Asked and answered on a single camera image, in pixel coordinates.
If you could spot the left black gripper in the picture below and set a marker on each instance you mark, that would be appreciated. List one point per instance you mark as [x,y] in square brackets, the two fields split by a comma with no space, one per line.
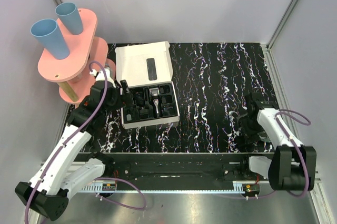
[120,95]

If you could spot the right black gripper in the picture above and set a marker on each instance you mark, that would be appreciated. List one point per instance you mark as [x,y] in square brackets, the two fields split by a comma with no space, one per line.
[250,134]

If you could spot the white clipper kit box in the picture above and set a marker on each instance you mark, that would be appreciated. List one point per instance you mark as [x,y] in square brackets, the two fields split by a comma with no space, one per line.
[147,66]

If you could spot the small white oil bottle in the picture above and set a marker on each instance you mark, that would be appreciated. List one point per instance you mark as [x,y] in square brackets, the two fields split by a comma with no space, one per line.
[129,117]

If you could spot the black comb attachment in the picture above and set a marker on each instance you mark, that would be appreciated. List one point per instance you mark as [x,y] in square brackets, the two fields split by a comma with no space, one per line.
[144,113]

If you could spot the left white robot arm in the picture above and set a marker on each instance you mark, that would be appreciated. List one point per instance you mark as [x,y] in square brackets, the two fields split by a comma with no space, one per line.
[49,191]

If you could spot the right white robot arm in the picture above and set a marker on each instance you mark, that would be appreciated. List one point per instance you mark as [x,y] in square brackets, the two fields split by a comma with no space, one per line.
[292,167]

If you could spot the pink tiered wooden shelf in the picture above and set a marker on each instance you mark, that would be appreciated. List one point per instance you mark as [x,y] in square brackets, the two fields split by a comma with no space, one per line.
[73,74]

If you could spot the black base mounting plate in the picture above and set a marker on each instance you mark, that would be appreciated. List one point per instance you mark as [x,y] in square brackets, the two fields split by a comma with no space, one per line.
[177,169]

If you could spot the far blue plastic cup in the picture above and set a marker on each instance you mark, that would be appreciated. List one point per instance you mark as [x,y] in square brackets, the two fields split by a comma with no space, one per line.
[70,17]

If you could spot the blue plastic cup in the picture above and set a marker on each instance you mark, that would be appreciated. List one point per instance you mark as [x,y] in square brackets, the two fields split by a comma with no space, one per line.
[48,33]
[70,17]

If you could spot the near blue plastic cup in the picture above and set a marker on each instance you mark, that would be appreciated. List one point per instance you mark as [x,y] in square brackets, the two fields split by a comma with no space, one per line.
[48,33]

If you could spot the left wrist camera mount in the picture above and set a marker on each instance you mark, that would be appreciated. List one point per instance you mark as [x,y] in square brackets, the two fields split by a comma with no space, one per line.
[107,74]

